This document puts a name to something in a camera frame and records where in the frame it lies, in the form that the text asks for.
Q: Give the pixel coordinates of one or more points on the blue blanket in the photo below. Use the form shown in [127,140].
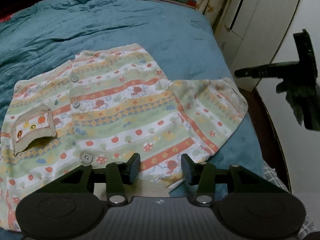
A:
[125,25]

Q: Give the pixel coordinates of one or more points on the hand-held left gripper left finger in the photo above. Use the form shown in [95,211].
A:
[135,168]

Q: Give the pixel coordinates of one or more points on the patterned child's shirt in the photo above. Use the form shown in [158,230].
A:
[120,105]

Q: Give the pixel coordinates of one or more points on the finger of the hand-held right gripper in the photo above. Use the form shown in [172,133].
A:
[265,71]

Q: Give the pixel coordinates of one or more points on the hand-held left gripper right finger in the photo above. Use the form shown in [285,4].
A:
[186,168]

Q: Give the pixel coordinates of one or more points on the white wardrobe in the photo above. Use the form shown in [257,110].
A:
[262,17]

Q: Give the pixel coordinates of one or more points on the small red box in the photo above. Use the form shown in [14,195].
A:
[191,2]

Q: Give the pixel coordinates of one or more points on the beige patterned curtain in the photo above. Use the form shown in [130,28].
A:
[215,2]

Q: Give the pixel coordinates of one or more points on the wooden bed frame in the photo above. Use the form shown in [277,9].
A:
[265,120]

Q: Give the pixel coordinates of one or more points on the red pillow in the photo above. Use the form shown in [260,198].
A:
[5,18]

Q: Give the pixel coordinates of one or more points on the checkered cloth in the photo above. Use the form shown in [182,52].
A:
[273,175]

